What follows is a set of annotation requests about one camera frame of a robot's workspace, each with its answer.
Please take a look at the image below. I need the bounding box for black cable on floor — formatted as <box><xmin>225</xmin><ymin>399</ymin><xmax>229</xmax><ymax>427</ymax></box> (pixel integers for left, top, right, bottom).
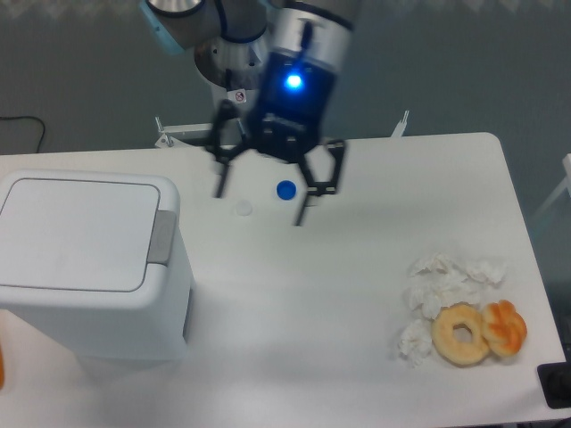
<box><xmin>0</xmin><ymin>115</ymin><xmax>46</xmax><ymax>152</ymax></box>

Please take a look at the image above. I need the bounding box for white trash can body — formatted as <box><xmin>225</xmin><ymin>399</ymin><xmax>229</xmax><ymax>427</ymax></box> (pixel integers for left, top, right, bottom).
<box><xmin>1</xmin><ymin>169</ymin><xmax>194</xmax><ymax>360</ymax></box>

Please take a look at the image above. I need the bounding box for white frame at right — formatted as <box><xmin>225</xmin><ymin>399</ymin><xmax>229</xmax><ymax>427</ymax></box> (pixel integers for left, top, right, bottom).
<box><xmin>530</xmin><ymin>153</ymin><xmax>570</xmax><ymax>235</ymax></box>

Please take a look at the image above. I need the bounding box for blue bottle cap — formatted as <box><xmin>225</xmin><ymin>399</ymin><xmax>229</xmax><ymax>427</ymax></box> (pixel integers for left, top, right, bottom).
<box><xmin>276</xmin><ymin>180</ymin><xmax>297</xmax><ymax>201</ymax></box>

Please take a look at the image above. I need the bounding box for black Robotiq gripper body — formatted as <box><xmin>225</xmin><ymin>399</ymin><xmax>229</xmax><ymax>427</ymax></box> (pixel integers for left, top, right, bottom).
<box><xmin>246</xmin><ymin>52</ymin><xmax>336</xmax><ymax>163</ymax></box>

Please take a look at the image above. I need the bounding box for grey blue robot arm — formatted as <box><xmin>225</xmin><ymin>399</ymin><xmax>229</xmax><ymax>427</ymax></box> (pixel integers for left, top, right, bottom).
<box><xmin>140</xmin><ymin>1</ymin><xmax>360</xmax><ymax>199</ymax></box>

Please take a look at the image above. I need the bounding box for crumpled white tissue small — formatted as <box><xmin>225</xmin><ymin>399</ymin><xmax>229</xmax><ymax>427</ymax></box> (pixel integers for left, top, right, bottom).
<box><xmin>398</xmin><ymin>319</ymin><xmax>433</xmax><ymax>367</ymax></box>

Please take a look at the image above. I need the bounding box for plain ring donut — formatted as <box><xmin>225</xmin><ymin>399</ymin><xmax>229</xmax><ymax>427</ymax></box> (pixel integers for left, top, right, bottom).
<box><xmin>431</xmin><ymin>304</ymin><xmax>490</xmax><ymax>366</ymax></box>

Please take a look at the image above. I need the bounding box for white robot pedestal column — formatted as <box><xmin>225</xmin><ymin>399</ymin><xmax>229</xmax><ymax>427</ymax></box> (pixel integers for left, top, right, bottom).
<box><xmin>194</xmin><ymin>29</ymin><xmax>271</xmax><ymax>119</ymax></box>

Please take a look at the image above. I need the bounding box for white trash can lid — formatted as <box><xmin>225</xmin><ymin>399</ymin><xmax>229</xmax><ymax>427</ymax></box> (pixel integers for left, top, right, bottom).
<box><xmin>1</xmin><ymin>178</ymin><xmax>160</xmax><ymax>292</ymax></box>

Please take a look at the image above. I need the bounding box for white metal base frame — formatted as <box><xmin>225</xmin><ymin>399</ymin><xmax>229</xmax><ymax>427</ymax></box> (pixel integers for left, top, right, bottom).
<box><xmin>153</xmin><ymin>105</ymin><xmax>411</xmax><ymax>149</ymax></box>

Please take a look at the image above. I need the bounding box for crumpled white tissue large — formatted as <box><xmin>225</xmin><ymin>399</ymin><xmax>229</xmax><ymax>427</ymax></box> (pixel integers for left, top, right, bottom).
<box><xmin>404</xmin><ymin>252</ymin><xmax>508</xmax><ymax>320</ymax></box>

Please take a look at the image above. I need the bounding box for orange object at edge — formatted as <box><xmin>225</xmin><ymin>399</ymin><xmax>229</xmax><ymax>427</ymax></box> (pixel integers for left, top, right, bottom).
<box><xmin>0</xmin><ymin>346</ymin><xmax>5</xmax><ymax>390</ymax></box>

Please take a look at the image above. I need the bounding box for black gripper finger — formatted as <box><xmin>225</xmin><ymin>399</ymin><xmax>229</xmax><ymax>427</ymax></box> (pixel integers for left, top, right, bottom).
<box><xmin>294</xmin><ymin>139</ymin><xmax>346</xmax><ymax>226</ymax></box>
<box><xmin>204</xmin><ymin>99</ymin><xmax>250</xmax><ymax>198</ymax></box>

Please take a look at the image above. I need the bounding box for black device at corner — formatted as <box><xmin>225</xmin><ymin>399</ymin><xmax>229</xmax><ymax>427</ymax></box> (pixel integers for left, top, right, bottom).
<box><xmin>537</xmin><ymin>362</ymin><xmax>570</xmax><ymax>409</ymax></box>

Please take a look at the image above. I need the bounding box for orange glazed twisted bun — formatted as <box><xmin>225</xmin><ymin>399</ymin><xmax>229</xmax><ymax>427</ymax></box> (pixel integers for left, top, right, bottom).
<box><xmin>482</xmin><ymin>300</ymin><xmax>527</xmax><ymax>358</ymax></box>

